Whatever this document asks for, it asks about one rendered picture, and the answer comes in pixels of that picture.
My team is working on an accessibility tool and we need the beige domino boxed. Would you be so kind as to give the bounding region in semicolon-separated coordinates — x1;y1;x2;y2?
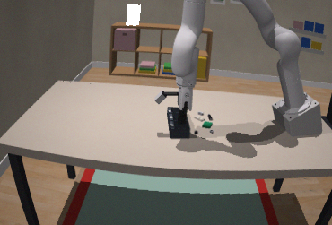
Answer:
194;116;205;121

